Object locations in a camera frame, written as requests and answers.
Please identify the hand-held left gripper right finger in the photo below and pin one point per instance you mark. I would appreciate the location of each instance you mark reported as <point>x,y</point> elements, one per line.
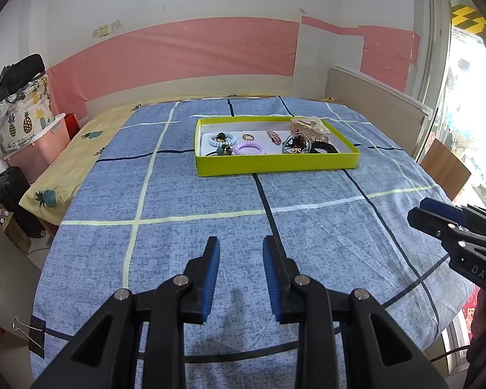
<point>272,283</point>

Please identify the black bag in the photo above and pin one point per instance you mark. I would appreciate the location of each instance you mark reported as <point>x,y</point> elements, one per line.
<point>24,69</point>

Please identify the black hair band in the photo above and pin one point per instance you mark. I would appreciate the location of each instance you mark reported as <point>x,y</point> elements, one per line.
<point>324,147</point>

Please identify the yellow-green shallow box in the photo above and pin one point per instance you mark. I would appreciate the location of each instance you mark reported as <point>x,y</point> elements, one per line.
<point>267,165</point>

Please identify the black binder clip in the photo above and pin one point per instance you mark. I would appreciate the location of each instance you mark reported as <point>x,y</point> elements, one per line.
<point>36,334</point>

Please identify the cardboard box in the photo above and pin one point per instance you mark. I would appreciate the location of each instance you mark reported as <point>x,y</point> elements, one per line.
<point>14,237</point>

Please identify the black elastic with teal bead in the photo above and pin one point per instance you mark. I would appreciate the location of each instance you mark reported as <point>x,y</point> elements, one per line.
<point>226,150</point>

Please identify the beige translucent hair claw clip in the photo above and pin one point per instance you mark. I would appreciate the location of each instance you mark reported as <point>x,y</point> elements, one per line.
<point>310,126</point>

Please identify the blue checked blanket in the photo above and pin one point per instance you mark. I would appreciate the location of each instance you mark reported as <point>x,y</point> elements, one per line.
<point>186,194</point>

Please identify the brown wooden board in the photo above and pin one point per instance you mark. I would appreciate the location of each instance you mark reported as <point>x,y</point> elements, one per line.
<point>445,168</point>

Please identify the red box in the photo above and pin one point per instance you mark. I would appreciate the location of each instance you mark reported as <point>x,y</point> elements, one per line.
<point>71,124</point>

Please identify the small rose gold hair clip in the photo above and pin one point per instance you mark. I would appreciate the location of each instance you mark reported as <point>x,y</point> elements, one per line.
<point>273,137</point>

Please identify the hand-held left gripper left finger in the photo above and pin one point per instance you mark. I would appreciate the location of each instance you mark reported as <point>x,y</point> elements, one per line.
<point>210,283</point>

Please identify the beige bed side board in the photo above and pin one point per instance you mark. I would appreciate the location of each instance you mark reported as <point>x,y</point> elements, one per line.
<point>372,97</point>

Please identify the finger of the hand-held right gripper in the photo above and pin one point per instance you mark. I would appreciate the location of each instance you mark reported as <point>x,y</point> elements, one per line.
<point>429,223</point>
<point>441,208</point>

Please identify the yellow black striped sign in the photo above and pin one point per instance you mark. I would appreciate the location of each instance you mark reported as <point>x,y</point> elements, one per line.
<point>467,18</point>

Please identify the pink storage box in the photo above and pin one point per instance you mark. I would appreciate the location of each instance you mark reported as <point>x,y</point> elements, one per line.
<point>44,150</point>

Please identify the white window frame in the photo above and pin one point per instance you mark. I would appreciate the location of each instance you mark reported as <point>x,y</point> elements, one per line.
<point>429,48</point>

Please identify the pineapple print bag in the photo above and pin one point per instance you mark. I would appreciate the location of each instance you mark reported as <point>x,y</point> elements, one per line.
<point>24,121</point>

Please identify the wall socket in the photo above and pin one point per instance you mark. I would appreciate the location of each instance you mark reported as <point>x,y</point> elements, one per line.
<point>103,30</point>

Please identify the black suitcase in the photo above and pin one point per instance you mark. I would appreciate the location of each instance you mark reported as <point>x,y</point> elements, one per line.
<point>10,194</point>

